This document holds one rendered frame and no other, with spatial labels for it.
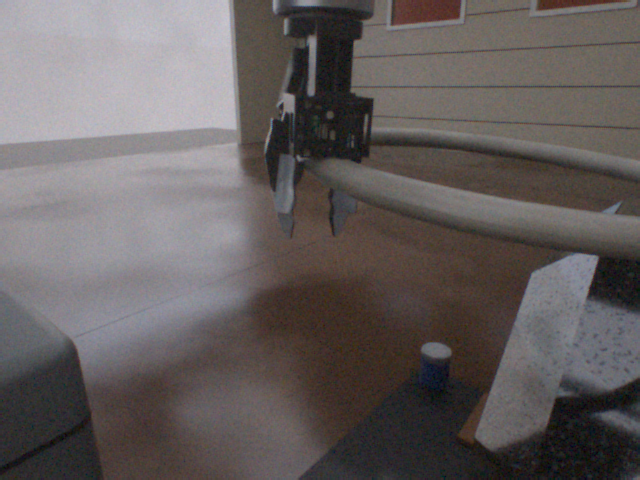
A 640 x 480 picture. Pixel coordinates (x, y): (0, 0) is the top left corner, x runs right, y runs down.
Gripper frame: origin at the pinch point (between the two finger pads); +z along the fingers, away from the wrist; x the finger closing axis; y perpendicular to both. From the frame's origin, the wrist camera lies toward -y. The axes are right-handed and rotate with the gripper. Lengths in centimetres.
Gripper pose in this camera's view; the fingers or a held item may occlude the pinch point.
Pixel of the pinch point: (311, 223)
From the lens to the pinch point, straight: 48.3
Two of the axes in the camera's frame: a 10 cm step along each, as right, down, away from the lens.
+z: -0.4, 9.3, 3.5
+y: 2.3, 3.5, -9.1
